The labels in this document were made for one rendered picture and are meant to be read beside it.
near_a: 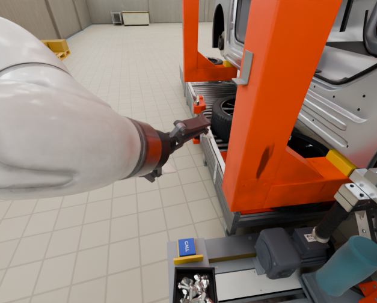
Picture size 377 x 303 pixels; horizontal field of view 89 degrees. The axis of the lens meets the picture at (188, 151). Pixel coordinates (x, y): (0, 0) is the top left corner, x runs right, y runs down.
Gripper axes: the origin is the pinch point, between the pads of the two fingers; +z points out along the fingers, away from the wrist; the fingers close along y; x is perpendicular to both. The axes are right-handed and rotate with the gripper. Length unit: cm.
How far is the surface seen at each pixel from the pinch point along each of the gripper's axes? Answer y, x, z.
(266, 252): 17, 47, 50
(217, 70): -42, -104, 185
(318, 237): -7.8, 40.2, 19.4
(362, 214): -22, 48, 36
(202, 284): 29.7, 31.8, 14.2
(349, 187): -21.8, 31.3, 10.6
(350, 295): 4, 85, 66
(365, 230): -19, 53, 38
